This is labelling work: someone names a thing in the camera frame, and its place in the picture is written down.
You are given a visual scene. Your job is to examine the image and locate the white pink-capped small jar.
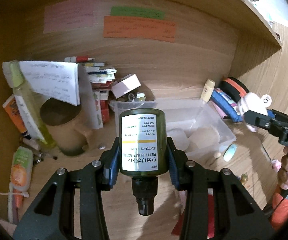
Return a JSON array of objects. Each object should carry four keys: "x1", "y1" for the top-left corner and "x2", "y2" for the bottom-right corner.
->
[{"x1": 237, "y1": 92, "x2": 269, "y2": 133}]

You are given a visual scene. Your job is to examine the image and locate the light blue small tube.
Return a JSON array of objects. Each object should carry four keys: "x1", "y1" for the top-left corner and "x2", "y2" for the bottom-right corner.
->
[{"x1": 223, "y1": 144, "x2": 237, "y2": 162}]

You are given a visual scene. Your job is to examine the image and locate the dark green pump bottle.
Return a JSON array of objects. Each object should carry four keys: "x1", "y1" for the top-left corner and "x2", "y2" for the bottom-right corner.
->
[{"x1": 119, "y1": 108, "x2": 169, "y2": 216}]

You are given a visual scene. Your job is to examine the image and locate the right hand pink nails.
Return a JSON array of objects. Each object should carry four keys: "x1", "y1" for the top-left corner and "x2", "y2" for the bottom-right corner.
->
[{"x1": 271, "y1": 146, "x2": 288, "y2": 190}]

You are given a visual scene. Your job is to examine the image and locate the blue patchwork fabric pouch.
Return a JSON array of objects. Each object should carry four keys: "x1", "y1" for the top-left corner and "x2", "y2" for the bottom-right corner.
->
[{"x1": 211, "y1": 88, "x2": 243, "y2": 122}]

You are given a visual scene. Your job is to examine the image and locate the black orange round case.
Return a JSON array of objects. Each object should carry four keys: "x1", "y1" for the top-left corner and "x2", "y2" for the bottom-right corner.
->
[{"x1": 219, "y1": 76, "x2": 249, "y2": 103}]

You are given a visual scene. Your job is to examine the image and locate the cream small lotion bottle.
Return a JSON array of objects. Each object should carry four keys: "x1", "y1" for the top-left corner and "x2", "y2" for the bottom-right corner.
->
[{"x1": 200, "y1": 79, "x2": 216, "y2": 104}]

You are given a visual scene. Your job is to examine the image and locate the clear plastic storage bin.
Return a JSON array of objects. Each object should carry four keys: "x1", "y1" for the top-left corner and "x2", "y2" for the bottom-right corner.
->
[{"x1": 110, "y1": 99, "x2": 236, "y2": 163}]

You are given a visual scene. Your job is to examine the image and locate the brown ceramic mug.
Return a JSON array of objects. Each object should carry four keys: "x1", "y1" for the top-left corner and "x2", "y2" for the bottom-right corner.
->
[{"x1": 40, "y1": 98, "x2": 92, "y2": 157}]

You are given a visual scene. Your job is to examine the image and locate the orange green squeeze tube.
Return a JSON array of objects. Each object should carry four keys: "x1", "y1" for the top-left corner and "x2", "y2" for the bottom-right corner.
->
[{"x1": 10, "y1": 146, "x2": 34, "y2": 192}]

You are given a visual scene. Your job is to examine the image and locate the small pink white box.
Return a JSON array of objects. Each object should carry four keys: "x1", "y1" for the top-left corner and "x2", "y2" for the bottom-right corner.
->
[{"x1": 111, "y1": 74, "x2": 141, "y2": 99}]

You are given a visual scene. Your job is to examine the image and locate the white handwritten paper sheet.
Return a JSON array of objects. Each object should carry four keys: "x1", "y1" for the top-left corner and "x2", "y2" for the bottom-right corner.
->
[{"x1": 2, "y1": 60, "x2": 81, "y2": 106}]

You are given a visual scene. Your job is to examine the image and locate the orange book at left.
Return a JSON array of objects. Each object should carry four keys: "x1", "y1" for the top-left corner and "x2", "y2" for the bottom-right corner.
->
[{"x1": 2, "y1": 95, "x2": 27, "y2": 134}]

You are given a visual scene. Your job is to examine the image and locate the yellow-green spray bottle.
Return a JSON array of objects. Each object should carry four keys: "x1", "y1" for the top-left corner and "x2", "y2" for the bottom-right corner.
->
[{"x1": 9, "y1": 60, "x2": 56, "y2": 149}]

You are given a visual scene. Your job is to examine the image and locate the red and white marker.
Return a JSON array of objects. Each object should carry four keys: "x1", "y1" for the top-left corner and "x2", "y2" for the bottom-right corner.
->
[{"x1": 64, "y1": 56, "x2": 94, "y2": 63}]

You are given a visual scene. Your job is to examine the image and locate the orange sticky note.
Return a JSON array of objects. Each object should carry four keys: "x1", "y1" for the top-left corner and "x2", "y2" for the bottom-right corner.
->
[{"x1": 103, "y1": 16, "x2": 177, "y2": 43}]

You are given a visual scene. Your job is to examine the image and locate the pink sticky note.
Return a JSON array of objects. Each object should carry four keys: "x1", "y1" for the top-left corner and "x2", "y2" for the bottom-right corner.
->
[{"x1": 43, "y1": 0, "x2": 97, "y2": 34}]

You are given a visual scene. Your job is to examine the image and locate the green sticky note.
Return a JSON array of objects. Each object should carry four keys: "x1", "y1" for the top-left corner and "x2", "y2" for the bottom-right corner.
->
[{"x1": 110, "y1": 7, "x2": 165, "y2": 20}]

